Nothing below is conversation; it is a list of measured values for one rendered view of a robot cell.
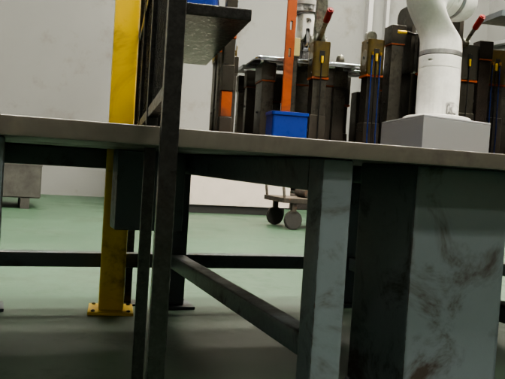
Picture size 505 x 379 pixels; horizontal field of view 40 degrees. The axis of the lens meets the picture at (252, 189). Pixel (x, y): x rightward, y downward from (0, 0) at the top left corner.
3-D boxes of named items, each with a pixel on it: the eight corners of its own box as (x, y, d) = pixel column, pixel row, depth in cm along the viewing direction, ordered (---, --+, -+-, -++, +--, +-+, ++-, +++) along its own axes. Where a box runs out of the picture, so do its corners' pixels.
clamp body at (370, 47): (370, 153, 240) (378, 43, 239) (382, 153, 229) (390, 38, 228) (352, 153, 239) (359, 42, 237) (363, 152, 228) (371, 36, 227)
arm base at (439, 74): (485, 123, 196) (489, 58, 197) (431, 115, 188) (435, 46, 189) (440, 128, 213) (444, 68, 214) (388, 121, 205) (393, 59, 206)
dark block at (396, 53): (389, 153, 238) (398, 28, 236) (397, 153, 231) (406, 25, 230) (376, 153, 237) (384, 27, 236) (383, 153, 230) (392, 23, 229)
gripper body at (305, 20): (319, 10, 249) (317, 42, 250) (311, 16, 259) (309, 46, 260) (299, 8, 248) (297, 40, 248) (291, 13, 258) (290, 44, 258)
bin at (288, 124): (298, 145, 210) (300, 115, 210) (307, 144, 200) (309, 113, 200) (262, 143, 208) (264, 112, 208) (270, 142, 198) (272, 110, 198)
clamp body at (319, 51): (319, 150, 238) (326, 45, 237) (328, 150, 229) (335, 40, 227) (300, 149, 237) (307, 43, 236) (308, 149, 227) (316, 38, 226)
